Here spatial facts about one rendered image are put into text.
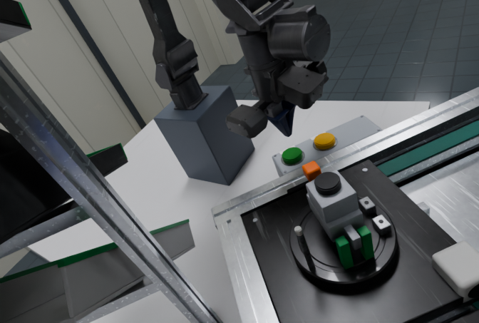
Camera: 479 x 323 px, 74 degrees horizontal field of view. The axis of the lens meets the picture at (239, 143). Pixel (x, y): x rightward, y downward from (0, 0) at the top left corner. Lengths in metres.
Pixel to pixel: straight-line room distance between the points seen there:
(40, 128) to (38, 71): 2.41
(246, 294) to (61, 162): 0.32
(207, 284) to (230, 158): 0.29
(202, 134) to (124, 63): 2.35
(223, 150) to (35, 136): 0.54
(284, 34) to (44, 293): 0.41
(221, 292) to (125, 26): 2.67
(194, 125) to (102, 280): 0.44
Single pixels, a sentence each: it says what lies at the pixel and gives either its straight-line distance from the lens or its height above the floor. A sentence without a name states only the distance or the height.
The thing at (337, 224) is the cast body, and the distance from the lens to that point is 0.39.
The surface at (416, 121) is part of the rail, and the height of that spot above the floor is 0.96.
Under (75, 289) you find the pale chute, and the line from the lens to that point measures 0.28.
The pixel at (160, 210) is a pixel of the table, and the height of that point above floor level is 0.86.
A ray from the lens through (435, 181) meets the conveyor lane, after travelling 0.62.
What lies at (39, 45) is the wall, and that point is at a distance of 2.67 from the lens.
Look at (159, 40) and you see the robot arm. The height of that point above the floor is 1.22.
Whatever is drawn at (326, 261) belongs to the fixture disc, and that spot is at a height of 0.99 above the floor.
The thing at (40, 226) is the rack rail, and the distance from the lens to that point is 0.30.
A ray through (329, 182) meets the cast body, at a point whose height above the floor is 1.10.
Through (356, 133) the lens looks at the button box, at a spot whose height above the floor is 0.96.
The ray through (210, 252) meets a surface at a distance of 0.68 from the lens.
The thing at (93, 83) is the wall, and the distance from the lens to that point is 2.82.
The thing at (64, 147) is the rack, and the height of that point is 1.28.
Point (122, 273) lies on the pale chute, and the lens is 0.34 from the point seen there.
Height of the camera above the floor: 1.37
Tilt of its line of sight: 35 degrees down
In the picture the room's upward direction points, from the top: 23 degrees counter-clockwise
